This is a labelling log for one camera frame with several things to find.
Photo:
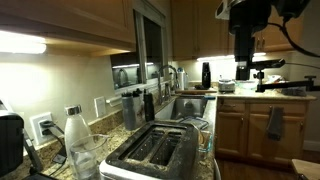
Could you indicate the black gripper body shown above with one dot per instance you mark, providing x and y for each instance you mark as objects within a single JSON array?
[{"x": 243, "y": 67}]

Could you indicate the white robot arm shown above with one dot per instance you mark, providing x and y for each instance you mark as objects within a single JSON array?
[{"x": 246, "y": 17}]

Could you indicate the stainless steel two-slot toaster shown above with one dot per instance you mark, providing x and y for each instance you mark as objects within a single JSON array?
[{"x": 157, "y": 151}]

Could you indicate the black soda maker machine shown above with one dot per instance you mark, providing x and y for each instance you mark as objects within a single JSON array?
[{"x": 206, "y": 75}]

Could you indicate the wooden lower cabinet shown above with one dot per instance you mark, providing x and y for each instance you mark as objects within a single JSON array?
[{"x": 241, "y": 130}]

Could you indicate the wooden cabinet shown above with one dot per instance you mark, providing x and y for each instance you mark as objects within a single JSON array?
[
  {"x": 241, "y": 130},
  {"x": 86, "y": 27}
]

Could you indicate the grey hanging dish towel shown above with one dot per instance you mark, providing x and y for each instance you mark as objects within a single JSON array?
[{"x": 274, "y": 127}]

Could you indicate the stainless steel sink basin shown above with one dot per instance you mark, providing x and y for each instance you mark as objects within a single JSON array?
[{"x": 183, "y": 107}]

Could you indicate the square glass baking dish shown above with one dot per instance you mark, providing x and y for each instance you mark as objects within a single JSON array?
[{"x": 205, "y": 139}]

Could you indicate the kitchen sink faucet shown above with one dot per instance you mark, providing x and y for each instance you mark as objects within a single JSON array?
[{"x": 176, "y": 84}]

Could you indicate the black water bottle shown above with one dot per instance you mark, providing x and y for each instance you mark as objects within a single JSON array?
[{"x": 148, "y": 106}]

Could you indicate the grey sports water bottle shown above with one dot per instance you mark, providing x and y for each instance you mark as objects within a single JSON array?
[{"x": 128, "y": 111}]

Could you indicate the wooden upper cabinet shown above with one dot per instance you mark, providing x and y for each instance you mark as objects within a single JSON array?
[{"x": 86, "y": 27}]

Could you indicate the clear bottle with steel cap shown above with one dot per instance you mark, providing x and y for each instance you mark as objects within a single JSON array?
[{"x": 76, "y": 127}]

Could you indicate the under-cabinet light strip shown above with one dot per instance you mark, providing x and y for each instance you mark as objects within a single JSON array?
[{"x": 20, "y": 43}]

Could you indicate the black coffee machine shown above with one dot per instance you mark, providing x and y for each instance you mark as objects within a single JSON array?
[{"x": 13, "y": 140}]

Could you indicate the white light switch plate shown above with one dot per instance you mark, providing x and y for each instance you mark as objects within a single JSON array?
[{"x": 100, "y": 108}]

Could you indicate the white wall power outlet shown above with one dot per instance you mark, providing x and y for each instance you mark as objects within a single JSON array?
[{"x": 37, "y": 129}]

